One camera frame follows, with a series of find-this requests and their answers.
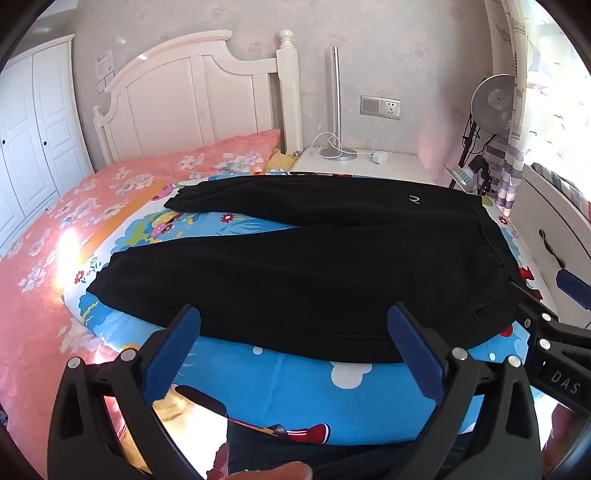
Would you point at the patterned curtain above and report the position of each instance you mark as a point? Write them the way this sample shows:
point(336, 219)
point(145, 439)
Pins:
point(517, 92)

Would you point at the silver table lamp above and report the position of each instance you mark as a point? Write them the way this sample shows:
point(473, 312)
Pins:
point(336, 92)

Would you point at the blue cartoon printed blanket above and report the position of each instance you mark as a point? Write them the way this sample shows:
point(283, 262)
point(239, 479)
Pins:
point(286, 383)

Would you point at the grey wall socket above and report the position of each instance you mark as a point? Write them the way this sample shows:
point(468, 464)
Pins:
point(379, 107)

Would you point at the white nightstand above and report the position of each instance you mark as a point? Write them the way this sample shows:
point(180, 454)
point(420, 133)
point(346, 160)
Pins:
point(392, 168)

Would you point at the pink floral quilt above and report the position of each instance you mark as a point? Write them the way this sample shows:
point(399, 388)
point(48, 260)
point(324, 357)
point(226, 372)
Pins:
point(46, 277)

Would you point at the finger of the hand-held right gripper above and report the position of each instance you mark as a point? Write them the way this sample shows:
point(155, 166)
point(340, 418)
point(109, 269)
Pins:
point(531, 318)

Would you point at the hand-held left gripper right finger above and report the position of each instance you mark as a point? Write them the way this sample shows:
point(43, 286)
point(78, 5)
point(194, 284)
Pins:
point(415, 350)

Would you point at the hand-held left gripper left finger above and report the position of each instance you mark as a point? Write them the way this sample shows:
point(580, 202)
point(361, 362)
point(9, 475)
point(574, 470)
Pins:
point(171, 350)

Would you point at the white painted furniture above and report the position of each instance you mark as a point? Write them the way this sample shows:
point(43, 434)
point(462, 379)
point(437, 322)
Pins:
point(545, 221)

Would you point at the white wooden headboard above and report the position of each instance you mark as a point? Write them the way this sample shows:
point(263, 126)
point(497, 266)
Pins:
point(184, 92)

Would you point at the black pants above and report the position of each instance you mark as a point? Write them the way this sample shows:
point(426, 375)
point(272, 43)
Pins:
point(323, 277)

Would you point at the white wardrobe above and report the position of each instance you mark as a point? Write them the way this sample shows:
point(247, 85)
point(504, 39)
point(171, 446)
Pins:
point(32, 115)

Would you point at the yellow pillow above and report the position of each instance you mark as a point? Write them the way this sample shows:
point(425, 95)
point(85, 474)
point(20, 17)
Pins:
point(281, 159)

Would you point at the grey standing fan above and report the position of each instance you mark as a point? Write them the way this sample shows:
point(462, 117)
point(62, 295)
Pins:
point(491, 104)

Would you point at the person's left hand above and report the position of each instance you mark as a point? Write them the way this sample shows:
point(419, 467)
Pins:
point(277, 471)

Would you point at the white charger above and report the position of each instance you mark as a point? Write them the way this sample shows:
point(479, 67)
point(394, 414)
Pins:
point(379, 158)

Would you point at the white paper wall label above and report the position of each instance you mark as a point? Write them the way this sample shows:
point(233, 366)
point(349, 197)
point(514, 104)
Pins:
point(104, 64)

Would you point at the striped bedding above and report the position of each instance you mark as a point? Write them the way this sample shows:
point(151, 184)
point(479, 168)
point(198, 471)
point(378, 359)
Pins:
point(563, 184)

